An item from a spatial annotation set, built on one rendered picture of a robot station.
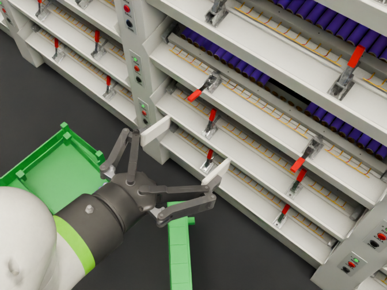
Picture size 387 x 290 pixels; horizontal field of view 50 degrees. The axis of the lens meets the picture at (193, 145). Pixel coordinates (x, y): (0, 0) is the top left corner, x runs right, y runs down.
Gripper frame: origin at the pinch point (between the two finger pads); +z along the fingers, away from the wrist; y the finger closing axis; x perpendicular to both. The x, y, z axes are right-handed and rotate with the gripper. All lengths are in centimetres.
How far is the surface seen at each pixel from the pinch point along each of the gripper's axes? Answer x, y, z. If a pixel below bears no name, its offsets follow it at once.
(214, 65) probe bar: -3.7, -13.9, 24.7
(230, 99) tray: -7.8, -6.7, 22.3
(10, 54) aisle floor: -62, -115, 29
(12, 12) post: -34, -100, 26
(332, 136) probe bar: -3.5, 16.1, 25.2
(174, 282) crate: -48.0, 4.2, -2.1
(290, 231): -45, 18, 31
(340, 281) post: -48, 36, 29
